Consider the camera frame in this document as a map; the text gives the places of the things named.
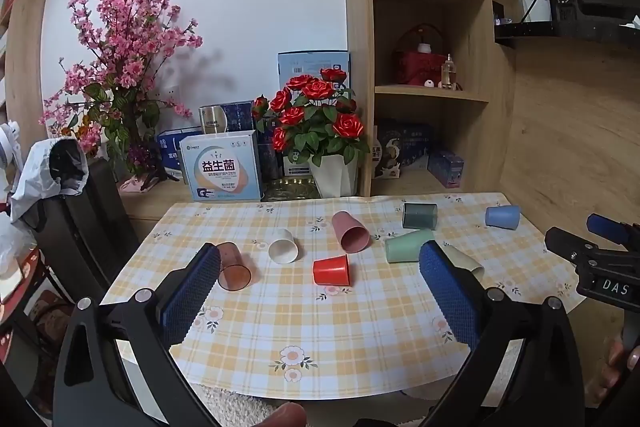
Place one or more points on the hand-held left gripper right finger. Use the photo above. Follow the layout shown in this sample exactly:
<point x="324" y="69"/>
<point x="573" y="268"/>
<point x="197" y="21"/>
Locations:
<point x="447" y="292"/>

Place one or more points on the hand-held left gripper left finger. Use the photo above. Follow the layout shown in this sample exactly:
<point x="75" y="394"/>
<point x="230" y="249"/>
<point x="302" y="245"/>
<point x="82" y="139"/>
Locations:
<point x="190" y="297"/>

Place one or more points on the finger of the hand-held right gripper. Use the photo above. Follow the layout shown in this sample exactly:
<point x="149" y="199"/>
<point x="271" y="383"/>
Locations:
<point x="607" y="227"/>
<point x="567" y="243"/>

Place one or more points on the cream cup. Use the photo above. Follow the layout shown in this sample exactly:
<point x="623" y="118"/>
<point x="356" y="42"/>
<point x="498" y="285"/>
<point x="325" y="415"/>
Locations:
<point x="467" y="263"/>

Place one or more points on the transparent brown cup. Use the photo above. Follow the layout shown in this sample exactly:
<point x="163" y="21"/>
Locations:
<point x="234" y="268"/>

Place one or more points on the light green cup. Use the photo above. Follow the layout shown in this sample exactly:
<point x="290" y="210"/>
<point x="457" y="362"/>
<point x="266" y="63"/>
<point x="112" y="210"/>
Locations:
<point x="407" y="247"/>

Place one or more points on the blue cup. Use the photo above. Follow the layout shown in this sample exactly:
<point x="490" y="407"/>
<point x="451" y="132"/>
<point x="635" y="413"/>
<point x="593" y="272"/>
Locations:
<point x="502" y="216"/>

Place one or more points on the dark green cup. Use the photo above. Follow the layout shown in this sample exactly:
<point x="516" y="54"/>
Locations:
<point x="420" y="215"/>

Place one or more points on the white cup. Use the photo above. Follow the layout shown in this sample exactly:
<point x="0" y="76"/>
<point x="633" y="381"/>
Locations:
<point x="283" y="247"/>

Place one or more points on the pink cup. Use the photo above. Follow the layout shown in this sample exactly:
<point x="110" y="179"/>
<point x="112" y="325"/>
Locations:
<point x="350" y="232"/>

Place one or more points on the red cup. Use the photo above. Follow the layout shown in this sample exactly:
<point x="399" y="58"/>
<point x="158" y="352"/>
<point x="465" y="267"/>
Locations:
<point x="331" y="270"/>

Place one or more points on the person's right hand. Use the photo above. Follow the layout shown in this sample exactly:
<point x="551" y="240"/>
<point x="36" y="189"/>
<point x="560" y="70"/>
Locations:
<point x="625" y="369"/>

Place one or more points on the yellow checkered floral tablecloth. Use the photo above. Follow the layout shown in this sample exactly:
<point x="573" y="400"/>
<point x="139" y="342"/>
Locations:
<point x="300" y="322"/>

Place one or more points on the beige rug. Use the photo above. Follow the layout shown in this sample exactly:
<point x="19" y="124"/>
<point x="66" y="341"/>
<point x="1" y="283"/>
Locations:
<point x="230" y="407"/>

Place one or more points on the pink cloth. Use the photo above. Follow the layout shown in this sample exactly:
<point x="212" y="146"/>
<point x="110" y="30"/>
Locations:
<point x="142" y="183"/>

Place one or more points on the black chair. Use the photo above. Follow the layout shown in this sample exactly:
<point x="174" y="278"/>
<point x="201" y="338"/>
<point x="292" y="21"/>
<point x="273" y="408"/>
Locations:
<point x="85" y="232"/>

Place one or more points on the small blue patterned box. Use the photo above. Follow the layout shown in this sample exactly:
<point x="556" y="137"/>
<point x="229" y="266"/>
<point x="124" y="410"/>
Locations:
<point x="446" y="168"/>

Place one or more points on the white box with blue print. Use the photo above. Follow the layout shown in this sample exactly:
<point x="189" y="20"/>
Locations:
<point x="220" y="167"/>

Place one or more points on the small milk carton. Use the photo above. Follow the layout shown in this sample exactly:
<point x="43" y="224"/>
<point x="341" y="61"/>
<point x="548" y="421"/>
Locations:
<point x="386" y="164"/>

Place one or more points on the golden tray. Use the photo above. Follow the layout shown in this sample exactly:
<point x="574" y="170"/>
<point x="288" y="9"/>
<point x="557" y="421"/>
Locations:
<point x="290" y="191"/>

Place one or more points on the blue and white box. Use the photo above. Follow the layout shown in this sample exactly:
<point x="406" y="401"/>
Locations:
<point x="170" y="152"/>

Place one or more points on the dark blue illustrated box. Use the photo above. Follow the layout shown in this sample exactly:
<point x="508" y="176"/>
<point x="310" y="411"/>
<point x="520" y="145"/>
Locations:
<point x="407" y="142"/>

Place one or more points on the metallic tin can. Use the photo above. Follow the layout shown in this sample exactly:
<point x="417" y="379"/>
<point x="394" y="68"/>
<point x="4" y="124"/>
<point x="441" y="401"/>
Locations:
<point x="212" y="119"/>

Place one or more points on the white plastic bag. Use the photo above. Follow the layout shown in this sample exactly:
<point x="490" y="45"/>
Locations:
<point x="12" y="252"/>

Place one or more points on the dark blue patterned box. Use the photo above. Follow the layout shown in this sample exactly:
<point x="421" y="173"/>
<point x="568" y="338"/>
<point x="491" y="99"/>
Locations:
<point x="240" y="117"/>

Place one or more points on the white garment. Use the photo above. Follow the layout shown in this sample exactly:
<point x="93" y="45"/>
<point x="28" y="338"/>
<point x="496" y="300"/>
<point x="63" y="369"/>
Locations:
<point x="37" y="177"/>

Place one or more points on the black countertop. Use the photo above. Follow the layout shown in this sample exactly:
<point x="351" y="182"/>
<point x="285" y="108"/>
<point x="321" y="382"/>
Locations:
<point x="565" y="29"/>

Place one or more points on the clear perfume bottle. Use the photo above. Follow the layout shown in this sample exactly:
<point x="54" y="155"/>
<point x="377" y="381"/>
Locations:
<point x="450" y="74"/>

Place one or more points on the wooden shelf unit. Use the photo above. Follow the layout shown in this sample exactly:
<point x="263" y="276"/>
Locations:
<point x="480" y="57"/>

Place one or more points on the red roses in white pot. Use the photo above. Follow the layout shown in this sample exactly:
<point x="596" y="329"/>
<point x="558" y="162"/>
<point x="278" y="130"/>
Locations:
<point x="320" y="122"/>

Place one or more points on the white fan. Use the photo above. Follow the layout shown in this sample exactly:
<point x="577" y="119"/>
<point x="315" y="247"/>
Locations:
<point x="7" y="144"/>

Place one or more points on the pink blossom artificial tree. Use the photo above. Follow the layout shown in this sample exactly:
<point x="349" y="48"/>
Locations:
<point x="125" y="52"/>

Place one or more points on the large light blue box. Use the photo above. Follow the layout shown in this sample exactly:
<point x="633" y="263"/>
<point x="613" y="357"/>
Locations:
<point x="305" y="64"/>

